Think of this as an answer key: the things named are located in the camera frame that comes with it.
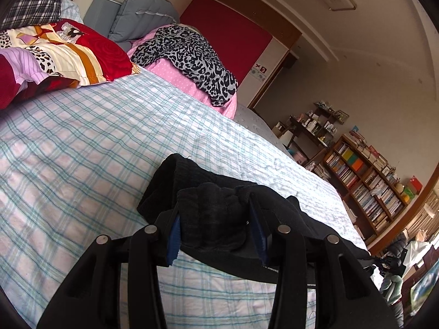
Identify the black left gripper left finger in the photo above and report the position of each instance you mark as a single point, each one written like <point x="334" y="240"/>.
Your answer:
<point x="89" y="296"/>

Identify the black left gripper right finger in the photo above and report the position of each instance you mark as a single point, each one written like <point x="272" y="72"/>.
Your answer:
<point x="345" y="295"/>

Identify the black pants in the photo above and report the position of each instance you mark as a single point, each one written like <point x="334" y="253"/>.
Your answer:
<point x="215" y="216"/>

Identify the wooden bookshelf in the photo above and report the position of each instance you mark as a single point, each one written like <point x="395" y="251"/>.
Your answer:
<point x="369" y="194"/>

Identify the plaid bed sheet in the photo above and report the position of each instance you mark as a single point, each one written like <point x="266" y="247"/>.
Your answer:
<point x="75" y="164"/>

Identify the dark wooden desk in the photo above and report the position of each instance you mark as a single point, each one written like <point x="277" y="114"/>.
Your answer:
<point x="319" y="126"/>

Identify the pink blanket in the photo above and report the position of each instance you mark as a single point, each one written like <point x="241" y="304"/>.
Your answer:
<point x="164" y="69"/>

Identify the colourful floral quilt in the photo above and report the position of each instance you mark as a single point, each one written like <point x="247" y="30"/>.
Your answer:
<point x="65" y="54"/>

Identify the leopard print garment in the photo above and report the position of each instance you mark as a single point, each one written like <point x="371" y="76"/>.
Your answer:
<point x="190" y="52"/>

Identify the red wardrobe door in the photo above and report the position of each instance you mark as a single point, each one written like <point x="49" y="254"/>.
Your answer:
<point x="238" y="41"/>

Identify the grey padded headboard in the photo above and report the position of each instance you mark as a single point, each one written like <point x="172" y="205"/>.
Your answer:
<point x="127" y="21"/>

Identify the dark plaid pillow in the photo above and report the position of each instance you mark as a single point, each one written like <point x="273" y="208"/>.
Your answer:
<point x="23" y="13"/>

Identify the wooden door frame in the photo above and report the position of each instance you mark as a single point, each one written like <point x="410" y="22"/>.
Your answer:
<point x="405" y="217"/>

